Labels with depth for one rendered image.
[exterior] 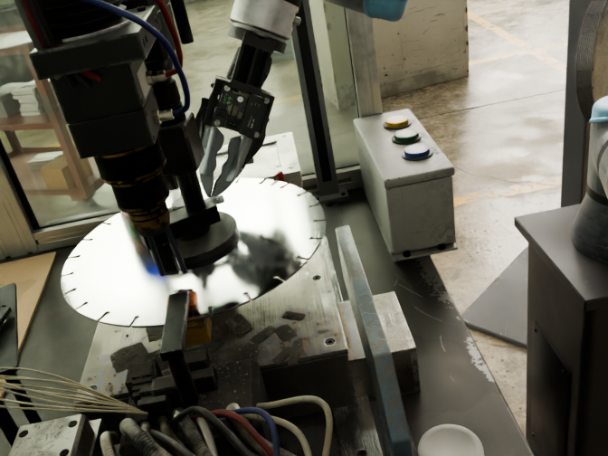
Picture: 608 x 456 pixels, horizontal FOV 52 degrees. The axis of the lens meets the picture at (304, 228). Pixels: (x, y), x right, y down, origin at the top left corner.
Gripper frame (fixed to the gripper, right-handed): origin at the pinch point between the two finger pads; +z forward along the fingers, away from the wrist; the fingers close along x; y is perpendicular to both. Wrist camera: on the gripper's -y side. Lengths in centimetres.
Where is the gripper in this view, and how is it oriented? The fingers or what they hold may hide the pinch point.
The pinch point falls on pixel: (213, 186)
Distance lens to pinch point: 81.8
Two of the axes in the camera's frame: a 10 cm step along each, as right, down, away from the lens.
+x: 9.4, 2.6, 2.1
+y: 1.4, 2.8, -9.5
